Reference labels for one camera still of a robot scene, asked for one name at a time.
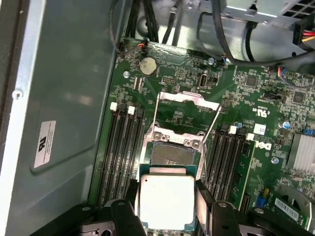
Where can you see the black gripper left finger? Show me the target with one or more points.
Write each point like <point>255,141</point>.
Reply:
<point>118,221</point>

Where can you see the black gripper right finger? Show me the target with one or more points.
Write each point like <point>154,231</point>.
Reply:
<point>246,226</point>

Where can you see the silver CPU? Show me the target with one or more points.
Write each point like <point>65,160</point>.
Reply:
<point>167,199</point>

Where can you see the locking lever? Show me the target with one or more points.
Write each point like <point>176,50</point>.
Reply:
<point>203,164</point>

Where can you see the CPU socket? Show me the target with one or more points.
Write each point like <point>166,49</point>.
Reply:
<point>172,153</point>

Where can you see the green RAM stick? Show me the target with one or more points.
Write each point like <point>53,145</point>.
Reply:
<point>246,167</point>

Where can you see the silver chipset heatsink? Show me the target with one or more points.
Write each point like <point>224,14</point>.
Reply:
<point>302,152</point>

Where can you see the white case sticker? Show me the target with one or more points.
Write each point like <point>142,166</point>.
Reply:
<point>44,143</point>

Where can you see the green motherboard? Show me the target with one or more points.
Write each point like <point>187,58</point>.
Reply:
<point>246,98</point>

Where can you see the open PC case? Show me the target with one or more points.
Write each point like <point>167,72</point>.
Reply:
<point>61,98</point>

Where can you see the metal socket cover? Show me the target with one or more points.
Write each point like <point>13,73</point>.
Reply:
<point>179,96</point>

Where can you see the coin cell battery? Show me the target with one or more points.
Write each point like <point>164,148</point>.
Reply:
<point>147,66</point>

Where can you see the silver drive cage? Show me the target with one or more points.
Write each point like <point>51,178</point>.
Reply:
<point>246,12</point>

